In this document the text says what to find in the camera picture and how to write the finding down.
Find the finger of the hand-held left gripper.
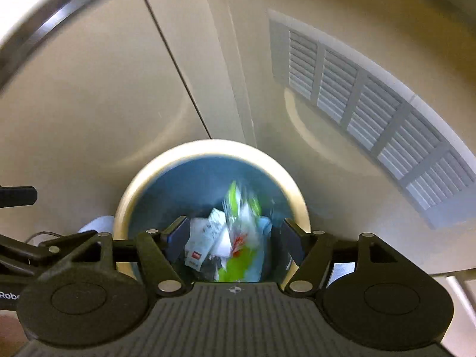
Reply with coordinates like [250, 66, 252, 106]
[0, 186, 38, 208]
[0, 231, 99, 269]

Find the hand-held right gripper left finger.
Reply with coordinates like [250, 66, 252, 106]
[37, 216, 192, 296]

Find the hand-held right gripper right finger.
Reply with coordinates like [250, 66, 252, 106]
[281, 219, 429, 294]

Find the white packet red mark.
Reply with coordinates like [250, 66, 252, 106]
[184, 217, 217, 270]

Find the white paper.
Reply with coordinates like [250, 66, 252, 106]
[207, 208, 234, 258]

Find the lime green snack packet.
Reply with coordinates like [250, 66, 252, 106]
[217, 180, 269, 284]

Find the round trash bin cream rim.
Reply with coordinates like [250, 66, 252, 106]
[113, 139, 310, 291]

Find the pale blue round object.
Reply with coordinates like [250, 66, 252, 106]
[78, 216, 114, 239]

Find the white vent grille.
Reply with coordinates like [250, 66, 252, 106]
[268, 7, 476, 231]

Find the thin grey cable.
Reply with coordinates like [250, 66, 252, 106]
[25, 231, 65, 247]

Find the metal rail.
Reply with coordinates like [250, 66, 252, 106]
[0, 0, 131, 95]

